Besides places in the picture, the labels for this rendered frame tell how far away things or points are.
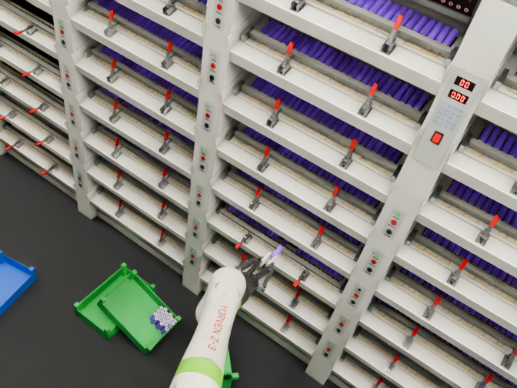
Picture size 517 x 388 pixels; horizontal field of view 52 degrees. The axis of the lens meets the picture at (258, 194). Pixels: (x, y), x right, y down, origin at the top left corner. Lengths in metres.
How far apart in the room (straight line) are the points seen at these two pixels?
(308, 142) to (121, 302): 1.20
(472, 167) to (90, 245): 1.89
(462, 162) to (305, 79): 0.49
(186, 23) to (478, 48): 0.87
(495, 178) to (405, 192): 0.24
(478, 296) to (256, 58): 0.96
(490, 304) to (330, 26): 0.92
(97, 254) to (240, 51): 1.43
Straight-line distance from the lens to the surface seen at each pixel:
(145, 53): 1.93
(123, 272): 2.58
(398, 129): 1.47
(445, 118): 1.37
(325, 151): 1.62
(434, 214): 1.57
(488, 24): 1.27
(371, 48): 1.38
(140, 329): 2.42
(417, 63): 1.37
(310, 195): 1.75
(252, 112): 1.70
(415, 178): 1.49
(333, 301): 2.00
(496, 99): 1.35
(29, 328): 2.52
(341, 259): 1.86
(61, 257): 2.71
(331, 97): 1.51
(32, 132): 2.83
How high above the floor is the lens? 2.14
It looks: 45 degrees down
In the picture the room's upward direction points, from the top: 13 degrees clockwise
